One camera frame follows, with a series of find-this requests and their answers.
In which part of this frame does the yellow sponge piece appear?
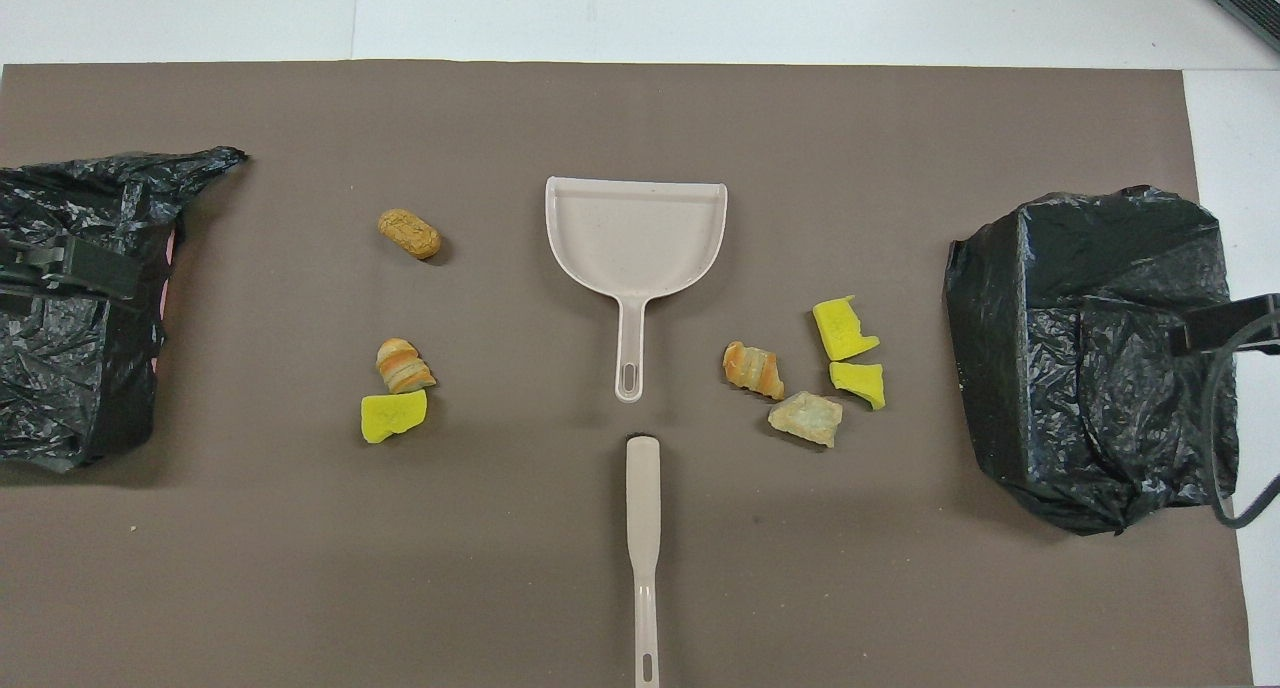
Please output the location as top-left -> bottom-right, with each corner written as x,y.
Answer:
829,361 -> 887,411
812,295 -> 881,362
360,389 -> 429,445

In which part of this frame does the black bin bag over pink bin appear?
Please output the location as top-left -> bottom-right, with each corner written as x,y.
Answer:
0,146 -> 249,472

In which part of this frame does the brown toy bread roll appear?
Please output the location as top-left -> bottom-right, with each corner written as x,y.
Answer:
378,208 -> 442,261

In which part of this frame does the pink plastic bin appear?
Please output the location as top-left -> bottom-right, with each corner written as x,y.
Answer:
150,226 -> 179,371

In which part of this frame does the black bin bag liner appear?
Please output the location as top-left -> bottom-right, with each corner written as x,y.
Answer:
943,185 -> 1241,537

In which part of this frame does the brown table mat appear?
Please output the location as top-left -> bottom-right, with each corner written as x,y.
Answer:
0,60 -> 1256,688

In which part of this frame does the beige plastic dustpan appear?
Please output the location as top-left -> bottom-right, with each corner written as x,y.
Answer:
545,176 -> 729,404

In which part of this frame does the toy croissant piece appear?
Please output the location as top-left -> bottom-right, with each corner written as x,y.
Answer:
768,391 -> 843,449
376,337 -> 438,395
723,341 -> 786,401

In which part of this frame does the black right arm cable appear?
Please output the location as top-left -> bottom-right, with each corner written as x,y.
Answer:
1205,318 -> 1280,529

